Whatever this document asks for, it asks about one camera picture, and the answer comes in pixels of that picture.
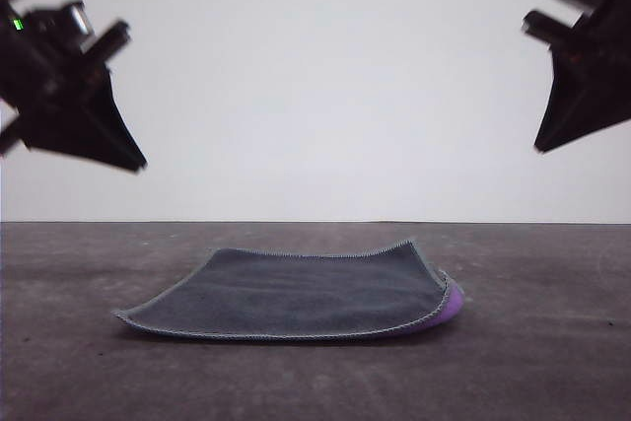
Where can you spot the purple towel with grey hem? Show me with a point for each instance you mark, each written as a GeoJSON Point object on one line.
{"type": "Point", "coordinates": [296, 293]}

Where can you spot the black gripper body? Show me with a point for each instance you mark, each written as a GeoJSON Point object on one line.
{"type": "Point", "coordinates": [601, 41]}
{"type": "Point", "coordinates": [64, 71]}

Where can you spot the grey table cloth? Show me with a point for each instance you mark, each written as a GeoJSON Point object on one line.
{"type": "Point", "coordinates": [517, 357]}

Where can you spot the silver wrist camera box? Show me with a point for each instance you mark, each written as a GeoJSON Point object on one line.
{"type": "Point", "coordinates": [79, 21]}

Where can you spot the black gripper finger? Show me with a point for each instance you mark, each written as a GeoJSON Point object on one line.
{"type": "Point", "coordinates": [106, 115]}
{"type": "Point", "coordinates": [601, 113]}
{"type": "Point", "coordinates": [562, 100]}
{"type": "Point", "coordinates": [74, 137]}

